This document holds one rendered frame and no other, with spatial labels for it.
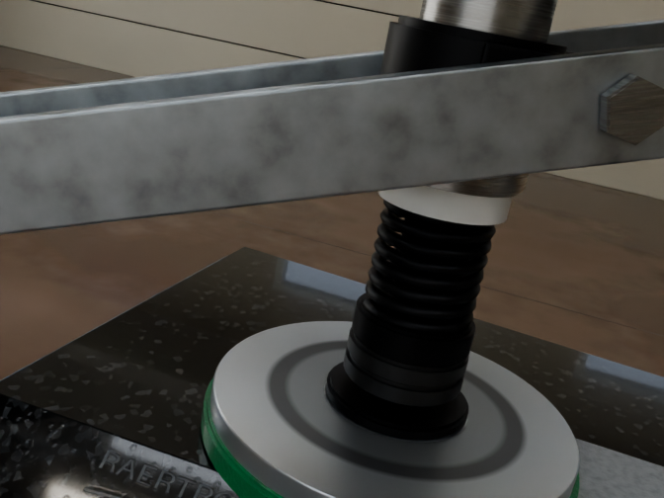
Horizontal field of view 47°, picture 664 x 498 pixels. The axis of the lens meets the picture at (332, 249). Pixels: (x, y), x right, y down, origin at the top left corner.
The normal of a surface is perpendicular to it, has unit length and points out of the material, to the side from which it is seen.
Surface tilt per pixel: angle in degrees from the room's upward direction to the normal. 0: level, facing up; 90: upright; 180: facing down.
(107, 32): 90
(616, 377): 0
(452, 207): 90
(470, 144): 90
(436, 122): 90
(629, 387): 0
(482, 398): 0
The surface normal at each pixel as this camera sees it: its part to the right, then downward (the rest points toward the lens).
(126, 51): -0.30, 0.25
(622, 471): 0.18, -0.93
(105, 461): -0.07, -0.48
